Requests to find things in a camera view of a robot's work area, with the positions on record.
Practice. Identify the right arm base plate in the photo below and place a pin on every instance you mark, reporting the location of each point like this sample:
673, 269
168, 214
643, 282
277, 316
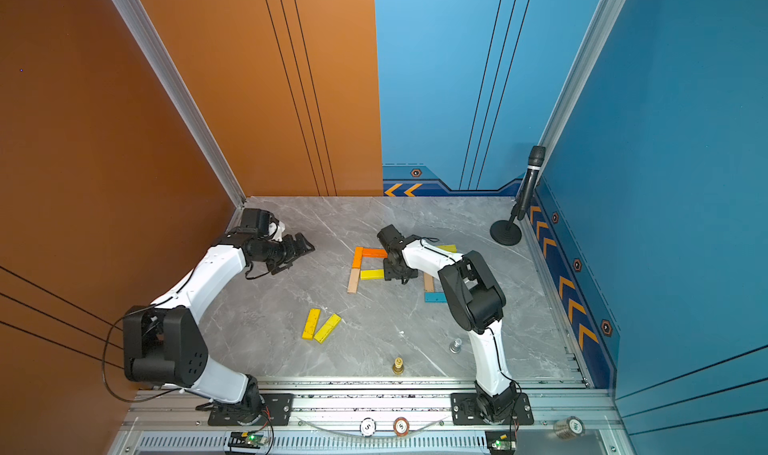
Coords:
475, 409

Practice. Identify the beige block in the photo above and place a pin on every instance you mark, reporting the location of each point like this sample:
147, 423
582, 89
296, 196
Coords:
429, 284
353, 282

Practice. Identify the teal block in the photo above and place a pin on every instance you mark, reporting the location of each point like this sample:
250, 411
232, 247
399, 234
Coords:
435, 297

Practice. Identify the brass weight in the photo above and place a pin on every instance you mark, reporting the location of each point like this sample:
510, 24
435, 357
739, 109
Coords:
398, 366

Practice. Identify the yellow block tilted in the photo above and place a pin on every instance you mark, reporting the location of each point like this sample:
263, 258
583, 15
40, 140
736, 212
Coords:
327, 328

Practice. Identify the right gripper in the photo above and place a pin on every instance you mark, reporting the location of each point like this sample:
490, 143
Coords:
389, 274

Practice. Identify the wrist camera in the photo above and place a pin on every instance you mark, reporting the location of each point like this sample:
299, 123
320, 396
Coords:
262, 224
391, 239

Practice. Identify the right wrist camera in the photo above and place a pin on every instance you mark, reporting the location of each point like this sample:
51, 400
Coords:
391, 239

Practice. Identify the copper round token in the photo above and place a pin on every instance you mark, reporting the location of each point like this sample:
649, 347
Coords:
401, 427

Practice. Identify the light orange block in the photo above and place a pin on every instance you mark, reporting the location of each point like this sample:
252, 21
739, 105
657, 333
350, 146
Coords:
358, 256

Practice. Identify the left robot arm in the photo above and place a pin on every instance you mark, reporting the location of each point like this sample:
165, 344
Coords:
162, 342

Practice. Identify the silver weight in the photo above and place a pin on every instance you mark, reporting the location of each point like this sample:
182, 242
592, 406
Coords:
456, 346

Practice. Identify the black microphone on stand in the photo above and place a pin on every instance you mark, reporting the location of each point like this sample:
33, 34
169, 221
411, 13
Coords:
507, 232

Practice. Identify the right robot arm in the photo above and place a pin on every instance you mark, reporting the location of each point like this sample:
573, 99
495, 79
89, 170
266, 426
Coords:
475, 301

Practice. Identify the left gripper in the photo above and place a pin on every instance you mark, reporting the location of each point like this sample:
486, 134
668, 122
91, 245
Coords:
294, 253

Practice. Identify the yellow block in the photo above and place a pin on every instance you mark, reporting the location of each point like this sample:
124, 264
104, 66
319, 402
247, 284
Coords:
447, 248
310, 326
327, 328

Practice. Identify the left green circuit board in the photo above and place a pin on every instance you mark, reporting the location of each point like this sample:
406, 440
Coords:
248, 442

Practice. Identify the right green circuit board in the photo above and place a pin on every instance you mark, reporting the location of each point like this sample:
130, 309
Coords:
500, 443

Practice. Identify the white round token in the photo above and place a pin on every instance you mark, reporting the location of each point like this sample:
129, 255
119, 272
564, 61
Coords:
367, 427

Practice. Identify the yellow block horizontal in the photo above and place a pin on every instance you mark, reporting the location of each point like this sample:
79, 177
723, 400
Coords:
372, 274

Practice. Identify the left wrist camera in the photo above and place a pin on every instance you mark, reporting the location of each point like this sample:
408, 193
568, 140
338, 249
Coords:
262, 224

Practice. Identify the green circuit board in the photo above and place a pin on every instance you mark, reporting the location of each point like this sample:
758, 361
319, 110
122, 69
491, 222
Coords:
248, 442
500, 443

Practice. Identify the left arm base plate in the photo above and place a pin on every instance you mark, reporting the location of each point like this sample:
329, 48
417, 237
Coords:
278, 406

